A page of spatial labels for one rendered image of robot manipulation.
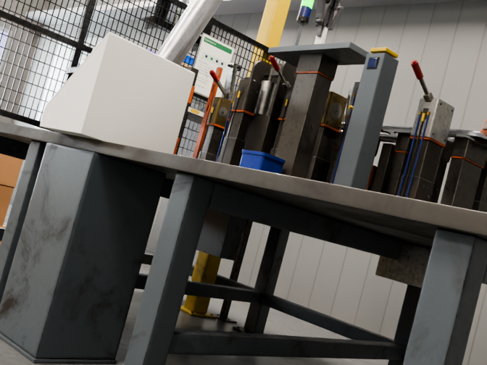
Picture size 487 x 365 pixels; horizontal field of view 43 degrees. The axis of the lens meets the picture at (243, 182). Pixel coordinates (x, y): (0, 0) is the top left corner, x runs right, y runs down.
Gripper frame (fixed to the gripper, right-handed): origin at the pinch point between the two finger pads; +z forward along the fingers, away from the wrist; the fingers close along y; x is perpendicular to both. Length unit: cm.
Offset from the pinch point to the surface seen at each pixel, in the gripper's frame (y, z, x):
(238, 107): -7.1, 24.2, -34.1
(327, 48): 7.5, 6.3, 9.3
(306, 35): -228, -94, -193
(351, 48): 7.6, 6.4, 18.2
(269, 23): -97, -48, -114
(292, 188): 47, 54, 40
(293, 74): -16.4, 7.4, -20.8
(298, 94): 2.4, 20.1, -1.0
